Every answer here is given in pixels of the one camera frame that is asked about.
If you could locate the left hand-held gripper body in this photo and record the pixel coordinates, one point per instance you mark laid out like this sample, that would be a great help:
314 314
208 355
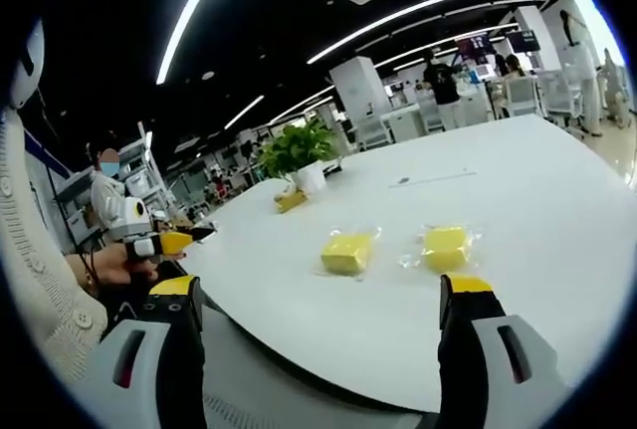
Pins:
130 222

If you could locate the person's left hand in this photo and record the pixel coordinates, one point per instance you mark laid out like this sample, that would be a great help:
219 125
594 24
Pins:
117 270

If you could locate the white mesh office chair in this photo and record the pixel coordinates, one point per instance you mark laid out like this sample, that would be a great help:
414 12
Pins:
522 96

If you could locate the white square pillar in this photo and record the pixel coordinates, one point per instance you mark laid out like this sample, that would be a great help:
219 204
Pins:
359 85

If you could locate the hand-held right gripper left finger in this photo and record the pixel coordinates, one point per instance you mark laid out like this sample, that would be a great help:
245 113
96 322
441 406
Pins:
149 364

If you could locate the yellow silicone block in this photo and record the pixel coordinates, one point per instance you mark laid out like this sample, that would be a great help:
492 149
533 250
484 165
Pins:
444 247
347 251

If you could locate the green potted plant white pot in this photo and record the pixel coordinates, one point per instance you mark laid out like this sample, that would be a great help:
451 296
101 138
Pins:
301 152

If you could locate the thin stick on table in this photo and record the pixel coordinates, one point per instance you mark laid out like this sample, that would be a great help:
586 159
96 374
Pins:
433 179

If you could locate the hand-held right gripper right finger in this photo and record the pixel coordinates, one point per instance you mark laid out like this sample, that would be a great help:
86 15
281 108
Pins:
478 349

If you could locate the white worn device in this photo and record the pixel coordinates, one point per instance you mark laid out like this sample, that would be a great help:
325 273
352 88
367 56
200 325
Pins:
26 68

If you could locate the person's cream knit sweater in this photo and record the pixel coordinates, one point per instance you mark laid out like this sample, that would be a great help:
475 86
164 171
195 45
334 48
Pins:
35 260

